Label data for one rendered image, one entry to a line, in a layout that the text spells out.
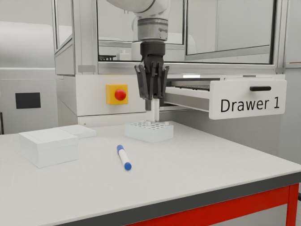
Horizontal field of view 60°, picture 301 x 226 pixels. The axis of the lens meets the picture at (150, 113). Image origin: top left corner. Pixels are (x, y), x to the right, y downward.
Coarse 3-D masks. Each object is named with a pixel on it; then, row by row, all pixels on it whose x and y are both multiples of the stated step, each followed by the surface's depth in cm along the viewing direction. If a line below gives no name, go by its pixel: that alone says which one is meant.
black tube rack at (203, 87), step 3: (180, 87) 100; (183, 87) 98; (186, 87) 96; (189, 87) 94; (192, 87) 93; (195, 87) 91; (198, 87) 91; (201, 87) 91; (204, 87) 91; (207, 87) 90
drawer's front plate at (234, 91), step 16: (240, 80) 77; (256, 80) 79; (272, 80) 81; (224, 96) 75; (240, 96) 77; (256, 96) 80; (272, 96) 82; (224, 112) 75; (240, 112) 78; (256, 112) 80; (272, 112) 83
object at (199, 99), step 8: (168, 88) 101; (176, 88) 96; (184, 88) 110; (168, 96) 101; (176, 96) 95; (184, 96) 90; (192, 96) 86; (200, 96) 82; (208, 96) 78; (176, 104) 96; (184, 104) 91; (192, 104) 86; (200, 104) 82; (208, 104) 78
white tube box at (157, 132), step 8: (144, 120) 85; (128, 128) 78; (136, 128) 75; (144, 128) 73; (152, 128) 74; (160, 128) 72; (168, 128) 75; (128, 136) 78; (136, 136) 76; (144, 136) 73; (152, 136) 71; (160, 136) 73; (168, 136) 75
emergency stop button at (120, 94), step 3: (117, 90) 90; (120, 90) 90; (123, 90) 90; (117, 93) 89; (120, 93) 90; (123, 93) 90; (117, 96) 89; (120, 96) 90; (123, 96) 90; (117, 99) 90; (120, 99) 90; (123, 99) 91
